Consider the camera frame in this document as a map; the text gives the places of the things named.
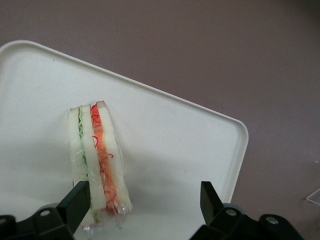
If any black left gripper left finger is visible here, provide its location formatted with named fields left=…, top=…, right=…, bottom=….
left=0, top=180, right=91, bottom=240

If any cream plastic tray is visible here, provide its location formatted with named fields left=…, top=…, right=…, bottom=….
left=0, top=41, right=250, bottom=240

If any clear acrylic stepped display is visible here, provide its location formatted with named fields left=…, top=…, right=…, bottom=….
left=305, top=189, right=320, bottom=205

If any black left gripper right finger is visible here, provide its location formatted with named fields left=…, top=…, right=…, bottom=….
left=189, top=180, right=305, bottom=240

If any triangular sandwich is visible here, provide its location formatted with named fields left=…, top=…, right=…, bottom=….
left=67, top=99, right=134, bottom=232

